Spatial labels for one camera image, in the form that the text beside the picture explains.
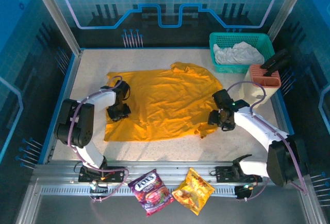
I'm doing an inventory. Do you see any black handled knife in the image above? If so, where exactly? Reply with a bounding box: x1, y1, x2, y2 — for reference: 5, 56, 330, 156
260, 48, 289, 69
264, 59, 290, 77

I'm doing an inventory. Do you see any black controller board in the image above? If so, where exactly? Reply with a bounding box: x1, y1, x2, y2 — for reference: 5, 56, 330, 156
235, 184, 252, 200
89, 179, 109, 201

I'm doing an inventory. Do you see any aluminium front rail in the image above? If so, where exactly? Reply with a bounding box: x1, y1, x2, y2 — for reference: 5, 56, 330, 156
33, 161, 310, 196

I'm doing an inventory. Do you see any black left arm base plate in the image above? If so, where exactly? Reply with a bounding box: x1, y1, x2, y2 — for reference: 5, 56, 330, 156
78, 166, 126, 183

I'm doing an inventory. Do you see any teal plastic basket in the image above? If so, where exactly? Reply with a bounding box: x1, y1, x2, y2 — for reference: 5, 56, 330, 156
209, 32, 276, 74

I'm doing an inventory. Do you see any black right controller board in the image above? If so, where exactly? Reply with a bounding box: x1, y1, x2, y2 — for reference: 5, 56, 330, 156
235, 184, 252, 200

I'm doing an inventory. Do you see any purple candy bag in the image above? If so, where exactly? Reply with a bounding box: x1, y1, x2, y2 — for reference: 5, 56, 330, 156
128, 169, 175, 217

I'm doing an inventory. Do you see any white t-shirt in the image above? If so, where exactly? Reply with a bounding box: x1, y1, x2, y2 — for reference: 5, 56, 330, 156
213, 41, 266, 65

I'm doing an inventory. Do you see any aluminium frame post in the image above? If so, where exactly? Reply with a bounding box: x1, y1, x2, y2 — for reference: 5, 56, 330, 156
267, 0, 311, 37
28, 0, 83, 56

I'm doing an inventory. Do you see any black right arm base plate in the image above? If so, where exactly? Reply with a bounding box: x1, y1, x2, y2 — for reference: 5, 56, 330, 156
215, 166, 263, 183

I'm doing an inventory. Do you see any cream knife block pink top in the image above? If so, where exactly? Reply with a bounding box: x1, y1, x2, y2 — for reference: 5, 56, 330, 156
238, 64, 282, 106

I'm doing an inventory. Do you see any yellow snack bag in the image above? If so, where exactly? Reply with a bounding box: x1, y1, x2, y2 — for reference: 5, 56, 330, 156
172, 167, 216, 216

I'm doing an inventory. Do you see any black left controller board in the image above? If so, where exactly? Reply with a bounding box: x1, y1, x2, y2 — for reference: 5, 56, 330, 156
89, 179, 109, 201

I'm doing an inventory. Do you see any yellow t-shirt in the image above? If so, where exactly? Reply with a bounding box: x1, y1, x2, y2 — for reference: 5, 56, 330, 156
103, 61, 224, 143

